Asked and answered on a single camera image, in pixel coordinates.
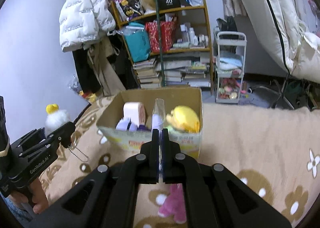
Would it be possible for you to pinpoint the white fluffy chick plush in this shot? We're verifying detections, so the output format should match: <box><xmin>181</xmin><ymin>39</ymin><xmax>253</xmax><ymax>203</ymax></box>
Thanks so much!
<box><xmin>44</xmin><ymin>104</ymin><xmax>71</xmax><ymax>136</ymax></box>

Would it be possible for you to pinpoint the white haired purple plush doll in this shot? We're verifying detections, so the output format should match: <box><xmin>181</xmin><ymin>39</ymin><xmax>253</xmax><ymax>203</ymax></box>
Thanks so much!
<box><xmin>116</xmin><ymin>114</ymin><xmax>164</xmax><ymax>132</ymax></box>

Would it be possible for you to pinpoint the yellow plush toy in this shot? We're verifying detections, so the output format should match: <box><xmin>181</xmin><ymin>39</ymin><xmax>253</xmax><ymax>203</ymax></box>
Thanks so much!
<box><xmin>166</xmin><ymin>106</ymin><xmax>200</xmax><ymax>133</ymax></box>

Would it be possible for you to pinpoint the left hand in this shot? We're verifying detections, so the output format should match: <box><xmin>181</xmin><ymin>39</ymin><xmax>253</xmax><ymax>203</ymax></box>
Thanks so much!
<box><xmin>8</xmin><ymin>179</ymin><xmax>49</xmax><ymax>214</ymax></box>

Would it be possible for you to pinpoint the pink bear plush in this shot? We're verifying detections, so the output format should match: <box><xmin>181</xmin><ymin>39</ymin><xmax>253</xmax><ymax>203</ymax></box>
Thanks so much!
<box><xmin>158</xmin><ymin>184</ymin><xmax>187</xmax><ymax>224</ymax></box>

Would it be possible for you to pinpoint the cardboard box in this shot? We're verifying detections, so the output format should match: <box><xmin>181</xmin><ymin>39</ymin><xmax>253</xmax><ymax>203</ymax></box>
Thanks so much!
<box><xmin>97</xmin><ymin>87</ymin><xmax>203</xmax><ymax>158</ymax></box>

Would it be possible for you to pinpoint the beige coat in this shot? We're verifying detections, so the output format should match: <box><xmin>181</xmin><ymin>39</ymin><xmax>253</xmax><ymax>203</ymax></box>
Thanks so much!
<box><xmin>87</xmin><ymin>36</ymin><xmax>125</xmax><ymax>97</ymax></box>

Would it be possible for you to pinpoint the office chair base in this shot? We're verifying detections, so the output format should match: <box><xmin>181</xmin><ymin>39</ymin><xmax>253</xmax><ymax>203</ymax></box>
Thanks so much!
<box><xmin>245</xmin><ymin>73</ymin><xmax>295</xmax><ymax>110</ymax></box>

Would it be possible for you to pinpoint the green pole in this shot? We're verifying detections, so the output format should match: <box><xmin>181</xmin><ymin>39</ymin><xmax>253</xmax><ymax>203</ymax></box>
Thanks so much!
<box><xmin>155</xmin><ymin>0</ymin><xmax>165</xmax><ymax>87</ymax></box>

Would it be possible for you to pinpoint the white puffer jacket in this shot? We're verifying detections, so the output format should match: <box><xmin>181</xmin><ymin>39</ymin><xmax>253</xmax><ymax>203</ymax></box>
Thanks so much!
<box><xmin>59</xmin><ymin>0</ymin><xmax>116</xmax><ymax>52</ymax></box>

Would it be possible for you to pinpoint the teal bag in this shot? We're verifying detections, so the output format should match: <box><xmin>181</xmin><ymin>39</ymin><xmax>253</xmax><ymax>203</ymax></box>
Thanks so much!
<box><xmin>124</xmin><ymin>22</ymin><xmax>151</xmax><ymax>63</ymax></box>

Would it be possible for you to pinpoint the stack of books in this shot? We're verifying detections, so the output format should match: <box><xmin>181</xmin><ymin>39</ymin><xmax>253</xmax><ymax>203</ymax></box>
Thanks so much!
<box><xmin>133</xmin><ymin>52</ymin><xmax>211</xmax><ymax>89</ymax></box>

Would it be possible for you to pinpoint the wooden bookshelf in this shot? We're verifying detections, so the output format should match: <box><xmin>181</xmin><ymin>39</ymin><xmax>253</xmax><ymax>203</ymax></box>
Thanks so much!
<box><xmin>109</xmin><ymin>0</ymin><xmax>214</xmax><ymax>91</ymax></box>

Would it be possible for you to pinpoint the red gift bag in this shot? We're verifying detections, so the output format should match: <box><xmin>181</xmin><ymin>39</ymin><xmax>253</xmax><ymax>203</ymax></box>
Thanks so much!
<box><xmin>145</xmin><ymin>21</ymin><xmax>177</xmax><ymax>53</ymax></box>

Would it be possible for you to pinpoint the black patterned tote bag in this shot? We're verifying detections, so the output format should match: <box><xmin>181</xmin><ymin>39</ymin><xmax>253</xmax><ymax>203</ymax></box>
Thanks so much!
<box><xmin>114</xmin><ymin>0</ymin><xmax>144</xmax><ymax>21</ymax></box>

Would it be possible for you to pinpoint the white rolling cart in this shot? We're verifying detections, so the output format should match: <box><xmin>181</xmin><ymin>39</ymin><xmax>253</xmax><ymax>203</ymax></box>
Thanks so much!
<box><xmin>215</xmin><ymin>31</ymin><xmax>247</xmax><ymax>104</ymax></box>

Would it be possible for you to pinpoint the white duvet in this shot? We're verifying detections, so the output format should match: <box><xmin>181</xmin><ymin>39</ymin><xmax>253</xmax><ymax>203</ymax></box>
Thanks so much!
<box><xmin>241</xmin><ymin>0</ymin><xmax>319</xmax><ymax>83</ymax></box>

